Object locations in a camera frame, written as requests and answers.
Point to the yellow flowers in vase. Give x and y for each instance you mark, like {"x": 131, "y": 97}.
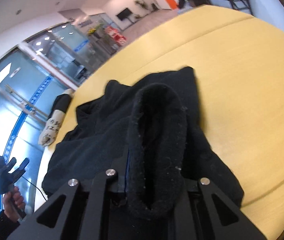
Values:
{"x": 96, "y": 31}

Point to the black tv on stand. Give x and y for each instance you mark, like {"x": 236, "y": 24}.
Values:
{"x": 125, "y": 15}

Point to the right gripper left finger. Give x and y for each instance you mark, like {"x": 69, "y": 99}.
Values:
{"x": 82, "y": 209}

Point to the black and cream pillow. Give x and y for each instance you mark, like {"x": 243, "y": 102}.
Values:
{"x": 55, "y": 118}

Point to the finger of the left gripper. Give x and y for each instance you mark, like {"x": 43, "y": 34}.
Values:
{"x": 11, "y": 164}
{"x": 20, "y": 171}

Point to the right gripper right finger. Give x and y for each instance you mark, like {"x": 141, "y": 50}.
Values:
{"x": 205, "y": 212}

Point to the black fleece zip jacket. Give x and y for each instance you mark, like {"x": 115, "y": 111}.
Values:
{"x": 156, "y": 123}

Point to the tall green floor plant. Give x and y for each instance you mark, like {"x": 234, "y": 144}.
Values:
{"x": 142, "y": 4}

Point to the red stacked boxes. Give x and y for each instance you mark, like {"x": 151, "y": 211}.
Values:
{"x": 118, "y": 38}

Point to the person's left hand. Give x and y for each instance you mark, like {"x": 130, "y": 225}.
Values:
{"x": 13, "y": 201}

